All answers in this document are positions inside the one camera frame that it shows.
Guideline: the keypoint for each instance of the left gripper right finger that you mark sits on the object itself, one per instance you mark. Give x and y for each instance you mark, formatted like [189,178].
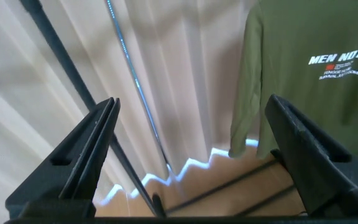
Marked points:
[309,155]

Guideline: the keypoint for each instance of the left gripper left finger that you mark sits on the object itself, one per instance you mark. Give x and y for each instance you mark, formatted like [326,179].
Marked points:
[73,161]

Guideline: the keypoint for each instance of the green printed t-shirt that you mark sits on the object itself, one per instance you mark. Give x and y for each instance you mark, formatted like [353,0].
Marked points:
[306,31]

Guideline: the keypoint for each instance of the black clothes rack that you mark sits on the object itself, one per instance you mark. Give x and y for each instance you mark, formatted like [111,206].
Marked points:
[61,56]

